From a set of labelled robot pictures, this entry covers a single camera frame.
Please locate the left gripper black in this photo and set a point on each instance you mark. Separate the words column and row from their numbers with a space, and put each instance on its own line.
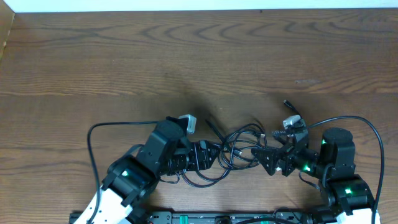
column 196, row 155

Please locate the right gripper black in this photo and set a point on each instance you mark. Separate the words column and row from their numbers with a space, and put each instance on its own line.
column 284, row 159

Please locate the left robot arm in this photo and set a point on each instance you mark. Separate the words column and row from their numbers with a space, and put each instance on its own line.
column 135, row 175

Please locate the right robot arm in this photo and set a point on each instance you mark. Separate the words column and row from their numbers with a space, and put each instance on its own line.
column 346, row 196

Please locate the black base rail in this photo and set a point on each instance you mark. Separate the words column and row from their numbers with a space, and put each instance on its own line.
column 213, row 218

